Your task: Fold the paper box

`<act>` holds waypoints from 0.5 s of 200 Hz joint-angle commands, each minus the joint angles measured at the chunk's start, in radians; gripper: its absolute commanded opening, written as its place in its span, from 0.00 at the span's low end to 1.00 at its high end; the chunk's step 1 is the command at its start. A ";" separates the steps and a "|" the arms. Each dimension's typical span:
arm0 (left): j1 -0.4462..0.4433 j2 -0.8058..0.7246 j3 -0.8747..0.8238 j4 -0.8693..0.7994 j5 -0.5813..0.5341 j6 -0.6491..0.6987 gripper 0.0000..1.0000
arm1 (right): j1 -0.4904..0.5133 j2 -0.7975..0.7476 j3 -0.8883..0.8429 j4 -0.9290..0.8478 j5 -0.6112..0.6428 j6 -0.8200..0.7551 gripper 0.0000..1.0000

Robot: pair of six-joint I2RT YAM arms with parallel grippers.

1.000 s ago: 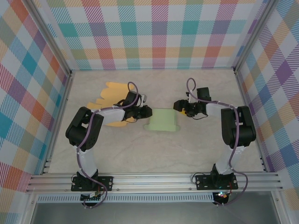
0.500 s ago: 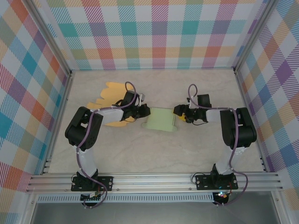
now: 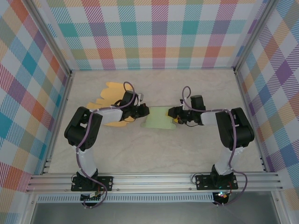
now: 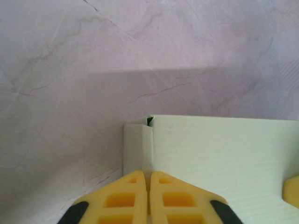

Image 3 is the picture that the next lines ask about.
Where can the aluminium side rail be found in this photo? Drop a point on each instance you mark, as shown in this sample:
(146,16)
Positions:
(245,105)
(61,112)

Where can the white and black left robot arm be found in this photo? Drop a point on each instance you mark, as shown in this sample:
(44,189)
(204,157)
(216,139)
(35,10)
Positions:
(86,161)

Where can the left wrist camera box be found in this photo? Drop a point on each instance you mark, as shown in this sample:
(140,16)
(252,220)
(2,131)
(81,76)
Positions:
(140,96)

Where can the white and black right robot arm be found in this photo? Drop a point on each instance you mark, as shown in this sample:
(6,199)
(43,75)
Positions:
(224,161)

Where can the small circuit board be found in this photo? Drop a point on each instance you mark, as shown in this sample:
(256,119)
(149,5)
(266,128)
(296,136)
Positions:
(92,197)
(222,195)

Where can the green paper box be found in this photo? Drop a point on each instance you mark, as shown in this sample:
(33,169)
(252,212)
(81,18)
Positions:
(158,116)

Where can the orange paper box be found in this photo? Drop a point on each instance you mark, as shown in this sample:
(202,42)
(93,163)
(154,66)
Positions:
(112,93)

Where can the grey metal panel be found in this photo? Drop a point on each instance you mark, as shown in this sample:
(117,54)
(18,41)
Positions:
(151,214)

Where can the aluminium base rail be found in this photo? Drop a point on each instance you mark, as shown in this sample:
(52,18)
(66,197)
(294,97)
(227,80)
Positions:
(151,180)

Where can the aluminium corner post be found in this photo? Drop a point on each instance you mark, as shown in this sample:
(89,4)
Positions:
(50,37)
(253,35)

